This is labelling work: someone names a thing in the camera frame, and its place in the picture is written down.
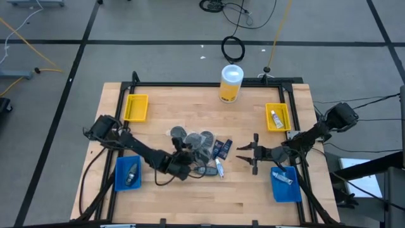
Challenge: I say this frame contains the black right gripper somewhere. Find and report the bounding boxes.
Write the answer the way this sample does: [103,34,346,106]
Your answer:
[236,132,274,176]

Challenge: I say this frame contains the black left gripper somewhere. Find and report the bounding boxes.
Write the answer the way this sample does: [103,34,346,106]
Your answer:
[164,136,197,182]

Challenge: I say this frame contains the bagged black round sponge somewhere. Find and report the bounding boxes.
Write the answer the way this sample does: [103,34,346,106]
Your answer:
[201,130,215,149]
[192,148,210,165]
[184,132,203,151]
[170,125,188,140]

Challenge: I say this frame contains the black toiletry sachet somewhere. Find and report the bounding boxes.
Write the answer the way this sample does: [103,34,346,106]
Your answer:
[211,139,225,160]
[218,139,234,161]

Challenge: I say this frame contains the dark grey travel bottle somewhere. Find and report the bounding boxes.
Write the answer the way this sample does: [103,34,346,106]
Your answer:
[192,165,219,177]
[125,163,139,187]

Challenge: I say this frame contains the small white toothpaste tube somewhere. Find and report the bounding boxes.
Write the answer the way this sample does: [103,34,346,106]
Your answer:
[215,158,225,179]
[271,171,294,186]
[270,110,285,130]

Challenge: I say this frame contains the yellow plastic bin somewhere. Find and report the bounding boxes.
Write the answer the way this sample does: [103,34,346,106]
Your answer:
[123,94,149,123]
[265,103,292,132]

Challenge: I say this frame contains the blue plastic bin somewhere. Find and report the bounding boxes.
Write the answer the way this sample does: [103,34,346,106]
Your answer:
[270,167,302,203]
[113,155,142,192]

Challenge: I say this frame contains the yellow white wipes canister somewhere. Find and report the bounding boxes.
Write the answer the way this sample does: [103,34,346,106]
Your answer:
[218,64,245,104]

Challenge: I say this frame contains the black clamp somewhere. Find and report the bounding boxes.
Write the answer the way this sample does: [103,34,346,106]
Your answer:
[335,186,360,210]

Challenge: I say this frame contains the white panel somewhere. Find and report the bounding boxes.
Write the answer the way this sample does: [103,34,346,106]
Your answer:
[338,157,383,199]

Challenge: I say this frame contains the black beam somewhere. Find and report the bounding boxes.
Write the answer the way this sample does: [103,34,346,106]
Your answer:
[328,151,405,183]

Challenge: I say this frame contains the grey cabinet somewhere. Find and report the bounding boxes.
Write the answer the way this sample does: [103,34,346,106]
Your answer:
[384,166,405,228]

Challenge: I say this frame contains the black caster base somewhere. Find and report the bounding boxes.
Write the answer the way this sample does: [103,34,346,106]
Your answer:
[0,97,13,121]

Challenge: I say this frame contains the grey table foot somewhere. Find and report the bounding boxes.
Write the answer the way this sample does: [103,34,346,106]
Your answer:
[8,0,66,8]
[0,69,32,80]

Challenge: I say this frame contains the black aluminium frame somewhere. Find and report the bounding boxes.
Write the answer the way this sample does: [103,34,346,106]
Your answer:
[75,71,341,228]

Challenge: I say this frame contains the black cable floor anchor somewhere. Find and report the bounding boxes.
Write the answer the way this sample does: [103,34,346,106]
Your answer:
[258,65,276,80]

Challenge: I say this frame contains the black coiled cable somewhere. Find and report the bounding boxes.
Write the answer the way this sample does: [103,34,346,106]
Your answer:
[220,0,251,64]

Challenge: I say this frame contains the yellow cable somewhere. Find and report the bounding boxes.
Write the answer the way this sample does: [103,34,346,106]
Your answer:
[0,17,63,98]
[266,0,294,69]

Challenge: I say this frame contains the thin black cable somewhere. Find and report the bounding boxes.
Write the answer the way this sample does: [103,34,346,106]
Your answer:
[351,93,401,111]

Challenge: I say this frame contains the black looped floor cable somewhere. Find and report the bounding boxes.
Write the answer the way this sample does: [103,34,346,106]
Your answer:
[199,0,278,30]

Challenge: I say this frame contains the grey equipment post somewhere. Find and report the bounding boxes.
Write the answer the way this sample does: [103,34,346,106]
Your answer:
[400,85,405,168]

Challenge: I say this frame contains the white cable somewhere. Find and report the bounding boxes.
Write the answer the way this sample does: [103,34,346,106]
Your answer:
[0,0,44,64]

